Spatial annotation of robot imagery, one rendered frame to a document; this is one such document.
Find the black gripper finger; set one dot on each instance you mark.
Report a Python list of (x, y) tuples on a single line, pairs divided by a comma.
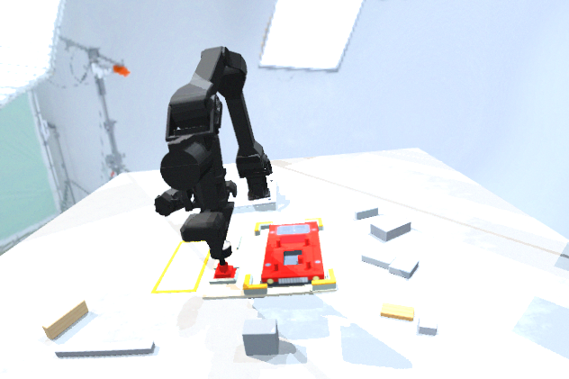
[(227, 212), (216, 246)]

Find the black wheel with white hub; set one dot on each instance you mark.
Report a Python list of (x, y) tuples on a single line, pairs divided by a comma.
[(226, 251)]

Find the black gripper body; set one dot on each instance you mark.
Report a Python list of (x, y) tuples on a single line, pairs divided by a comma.
[(211, 194)]

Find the yellow rectangular block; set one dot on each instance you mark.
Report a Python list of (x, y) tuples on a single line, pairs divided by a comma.
[(397, 311)]

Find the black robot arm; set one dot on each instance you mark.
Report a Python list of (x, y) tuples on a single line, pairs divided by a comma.
[(195, 149)]

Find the tan wooden block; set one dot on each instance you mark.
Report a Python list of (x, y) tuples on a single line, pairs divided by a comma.
[(64, 319)]

